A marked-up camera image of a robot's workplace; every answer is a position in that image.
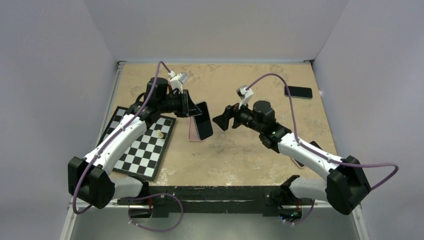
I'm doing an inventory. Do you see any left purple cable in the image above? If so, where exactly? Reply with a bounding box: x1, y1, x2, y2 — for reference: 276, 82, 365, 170
72, 60, 173, 215

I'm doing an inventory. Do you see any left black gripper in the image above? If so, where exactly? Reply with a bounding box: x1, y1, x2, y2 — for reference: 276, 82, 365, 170
157, 89, 202, 118

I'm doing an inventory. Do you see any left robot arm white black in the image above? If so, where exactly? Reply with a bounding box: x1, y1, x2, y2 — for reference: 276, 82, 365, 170
67, 72, 202, 214

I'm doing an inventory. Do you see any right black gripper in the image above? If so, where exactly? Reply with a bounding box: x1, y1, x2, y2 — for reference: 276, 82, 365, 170
212, 97, 264, 134

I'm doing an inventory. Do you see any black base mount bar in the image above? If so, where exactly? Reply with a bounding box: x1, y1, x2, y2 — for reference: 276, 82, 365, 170
117, 184, 312, 218

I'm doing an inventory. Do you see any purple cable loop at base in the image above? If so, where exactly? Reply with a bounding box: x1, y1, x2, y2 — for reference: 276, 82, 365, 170
128, 196, 183, 233

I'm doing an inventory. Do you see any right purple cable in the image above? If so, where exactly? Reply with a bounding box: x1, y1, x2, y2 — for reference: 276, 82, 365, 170
246, 73, 399, 192

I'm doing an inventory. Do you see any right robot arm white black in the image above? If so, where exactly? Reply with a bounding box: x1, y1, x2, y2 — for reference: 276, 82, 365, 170
212, 100, 372, 215

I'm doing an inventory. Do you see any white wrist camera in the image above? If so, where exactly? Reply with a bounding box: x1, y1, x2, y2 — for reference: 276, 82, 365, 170
168, 71, 189, 93
236, 85, 254, 109

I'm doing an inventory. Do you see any pink phone case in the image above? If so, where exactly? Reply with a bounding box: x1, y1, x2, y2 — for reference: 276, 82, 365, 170
188, 117, 201, 142

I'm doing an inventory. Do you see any aluminium frame rail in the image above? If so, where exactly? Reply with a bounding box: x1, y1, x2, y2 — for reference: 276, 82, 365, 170
59, 60, 127, 240

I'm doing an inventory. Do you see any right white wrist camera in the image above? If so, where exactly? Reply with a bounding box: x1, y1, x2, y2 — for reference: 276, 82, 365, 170
236, 85, 254, 109

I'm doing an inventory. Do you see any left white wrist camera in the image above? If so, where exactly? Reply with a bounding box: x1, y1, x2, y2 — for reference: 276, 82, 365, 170
168, 71, 189, 93

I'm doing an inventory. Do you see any black white chessboard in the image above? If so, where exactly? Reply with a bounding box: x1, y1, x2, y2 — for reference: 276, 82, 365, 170
113, 115, 176, 182

